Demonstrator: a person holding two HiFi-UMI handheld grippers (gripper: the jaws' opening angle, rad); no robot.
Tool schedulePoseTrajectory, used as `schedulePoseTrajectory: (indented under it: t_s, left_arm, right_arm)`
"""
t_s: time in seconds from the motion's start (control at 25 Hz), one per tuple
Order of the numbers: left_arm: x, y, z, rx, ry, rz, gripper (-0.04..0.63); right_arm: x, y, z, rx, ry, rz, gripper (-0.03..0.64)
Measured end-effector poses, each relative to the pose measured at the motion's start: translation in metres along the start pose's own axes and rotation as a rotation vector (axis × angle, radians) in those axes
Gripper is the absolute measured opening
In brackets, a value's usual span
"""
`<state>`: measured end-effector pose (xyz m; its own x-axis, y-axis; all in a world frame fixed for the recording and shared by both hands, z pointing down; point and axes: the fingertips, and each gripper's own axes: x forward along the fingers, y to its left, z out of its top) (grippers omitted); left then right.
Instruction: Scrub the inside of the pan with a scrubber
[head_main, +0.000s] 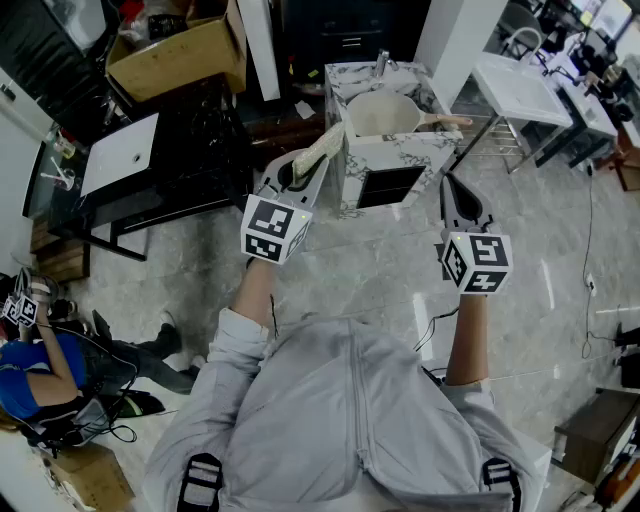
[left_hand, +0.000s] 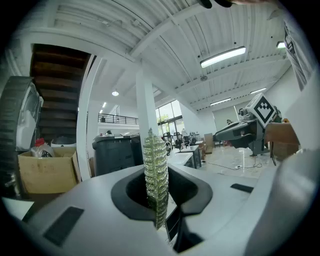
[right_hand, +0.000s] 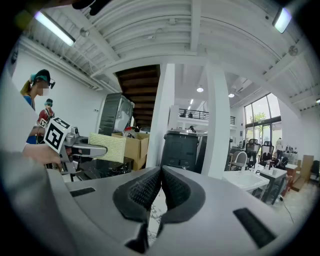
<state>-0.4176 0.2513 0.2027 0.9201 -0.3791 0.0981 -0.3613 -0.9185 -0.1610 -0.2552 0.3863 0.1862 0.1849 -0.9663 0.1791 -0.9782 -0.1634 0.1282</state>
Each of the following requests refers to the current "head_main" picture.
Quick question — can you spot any beige frying pan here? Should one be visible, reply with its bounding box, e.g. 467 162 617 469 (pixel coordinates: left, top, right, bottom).
346 88 474 138

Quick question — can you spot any black table with white panel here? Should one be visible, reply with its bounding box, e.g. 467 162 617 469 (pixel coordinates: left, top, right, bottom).
47 74 252 264

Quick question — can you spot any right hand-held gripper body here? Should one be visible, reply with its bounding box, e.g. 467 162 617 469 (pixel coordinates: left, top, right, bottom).
433 226 515 295

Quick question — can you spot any white gooseneck faucet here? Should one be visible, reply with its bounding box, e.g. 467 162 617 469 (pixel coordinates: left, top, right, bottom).
501 26 547 67

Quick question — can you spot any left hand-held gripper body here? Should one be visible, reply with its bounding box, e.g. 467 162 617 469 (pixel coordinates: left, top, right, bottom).
240 185 314 265

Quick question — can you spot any black backpack strap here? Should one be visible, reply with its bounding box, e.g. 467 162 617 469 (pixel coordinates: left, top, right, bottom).
176 452 224 512
481 456 524 504

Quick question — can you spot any chrome wire rack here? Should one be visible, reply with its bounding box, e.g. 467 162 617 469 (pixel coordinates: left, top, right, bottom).
452 113 526 174

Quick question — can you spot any large cardboard box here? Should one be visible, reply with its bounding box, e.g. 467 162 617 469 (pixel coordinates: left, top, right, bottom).
105 0 248 104

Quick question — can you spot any small cardboard box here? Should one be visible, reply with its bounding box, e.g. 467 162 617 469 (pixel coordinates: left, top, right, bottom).
47 441 137 512

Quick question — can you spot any glass jar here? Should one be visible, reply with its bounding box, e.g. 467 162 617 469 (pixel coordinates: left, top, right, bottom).
51 128 77 161

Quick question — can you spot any white rectangular basin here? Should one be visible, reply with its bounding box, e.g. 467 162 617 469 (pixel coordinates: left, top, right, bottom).
79 112 161 198

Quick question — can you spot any person's right forearm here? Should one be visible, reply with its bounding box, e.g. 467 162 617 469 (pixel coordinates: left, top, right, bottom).
443 292 492 387

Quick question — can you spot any dark grey tall appliance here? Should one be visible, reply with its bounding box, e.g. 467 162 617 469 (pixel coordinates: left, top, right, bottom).
279 0 432 64

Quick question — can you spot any yellow sponge cloth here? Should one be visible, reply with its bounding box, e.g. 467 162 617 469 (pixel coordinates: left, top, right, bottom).
291 121 347 180

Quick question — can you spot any black floor cable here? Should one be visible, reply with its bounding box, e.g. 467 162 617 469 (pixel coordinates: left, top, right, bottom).
579 159 627 361

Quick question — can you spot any white marble sink cabinet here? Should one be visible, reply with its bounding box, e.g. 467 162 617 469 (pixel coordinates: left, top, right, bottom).
323 60 465 222

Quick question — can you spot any chrome faucet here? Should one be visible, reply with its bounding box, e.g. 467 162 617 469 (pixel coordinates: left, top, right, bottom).
373 48 400 79

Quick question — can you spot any glass cup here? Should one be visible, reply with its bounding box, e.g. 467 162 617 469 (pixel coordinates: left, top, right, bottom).
41 168 77 193

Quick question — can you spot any person's grey zip jacket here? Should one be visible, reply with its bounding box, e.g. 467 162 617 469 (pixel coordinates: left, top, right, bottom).
142 305 552 512

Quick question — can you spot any black device with green stripe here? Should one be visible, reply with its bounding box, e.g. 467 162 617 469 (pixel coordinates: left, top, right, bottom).
115 388 167 419

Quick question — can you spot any dark wooden cabinet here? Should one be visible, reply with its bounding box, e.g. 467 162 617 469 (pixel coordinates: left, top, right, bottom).
553 387 640 487

